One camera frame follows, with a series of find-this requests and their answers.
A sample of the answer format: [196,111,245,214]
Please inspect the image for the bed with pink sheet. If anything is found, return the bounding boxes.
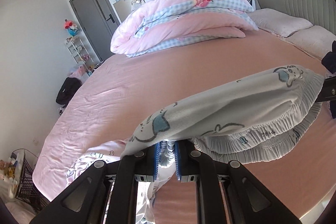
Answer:
[32,28,336,224]

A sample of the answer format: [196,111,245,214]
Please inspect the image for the red blue plush toy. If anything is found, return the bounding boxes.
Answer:
[64,20,80,36]

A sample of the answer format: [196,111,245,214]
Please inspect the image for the pink checked quilt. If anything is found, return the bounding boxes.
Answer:
[110,0,259,58]

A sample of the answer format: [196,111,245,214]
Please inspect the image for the grey cabinet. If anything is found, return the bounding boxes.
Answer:
[113,0,137,24]

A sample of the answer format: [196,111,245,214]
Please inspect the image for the black wire side table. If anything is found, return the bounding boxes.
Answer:
[10,149,45,207]

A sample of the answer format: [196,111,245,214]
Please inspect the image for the brown teddy bear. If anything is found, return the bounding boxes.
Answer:
[0,160,13,177]

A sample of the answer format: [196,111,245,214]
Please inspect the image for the pink bag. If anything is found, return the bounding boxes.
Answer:
[69,65,91,83]

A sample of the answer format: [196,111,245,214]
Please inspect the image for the white shelf rack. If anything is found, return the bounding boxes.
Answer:
[64,36,92,67]

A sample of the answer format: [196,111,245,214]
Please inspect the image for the pink printed pajama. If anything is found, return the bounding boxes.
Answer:
[65,139,158,224]

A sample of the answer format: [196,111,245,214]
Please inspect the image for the black bag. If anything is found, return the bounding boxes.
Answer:
[56,77,83,104]

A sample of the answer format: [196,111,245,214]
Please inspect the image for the grey door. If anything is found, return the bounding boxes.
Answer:
[70,0,122,62]

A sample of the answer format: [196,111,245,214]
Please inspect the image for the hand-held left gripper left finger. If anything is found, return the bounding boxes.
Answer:
[29,144,160,224]

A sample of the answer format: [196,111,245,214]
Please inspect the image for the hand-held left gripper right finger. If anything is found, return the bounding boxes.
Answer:
[175,140,303,224]

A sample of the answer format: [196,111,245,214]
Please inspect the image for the white cartoon print shorts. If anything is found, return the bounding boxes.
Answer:
[121,64,326,169]

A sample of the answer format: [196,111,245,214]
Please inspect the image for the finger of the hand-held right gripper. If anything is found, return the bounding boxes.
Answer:
[315,76,336,104]

